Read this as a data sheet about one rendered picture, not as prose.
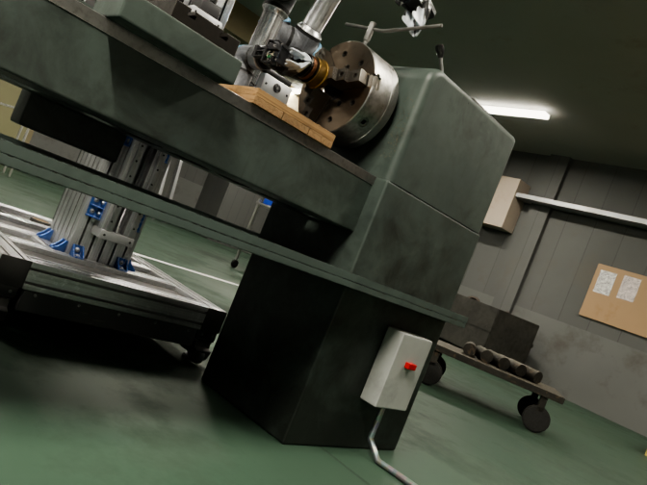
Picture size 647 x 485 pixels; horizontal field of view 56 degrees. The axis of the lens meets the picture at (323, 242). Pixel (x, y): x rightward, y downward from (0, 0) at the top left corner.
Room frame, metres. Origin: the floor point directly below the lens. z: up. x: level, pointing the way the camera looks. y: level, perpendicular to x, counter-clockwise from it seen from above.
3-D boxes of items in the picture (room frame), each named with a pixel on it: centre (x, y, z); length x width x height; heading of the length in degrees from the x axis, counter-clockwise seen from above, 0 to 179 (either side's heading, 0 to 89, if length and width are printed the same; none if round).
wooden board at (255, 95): (1.74, 0.31, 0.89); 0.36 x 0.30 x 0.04; 45
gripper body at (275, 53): (1.85, 0.35, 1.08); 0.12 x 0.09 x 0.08; 44
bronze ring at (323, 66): (1.83, 0.22, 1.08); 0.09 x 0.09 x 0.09; 45
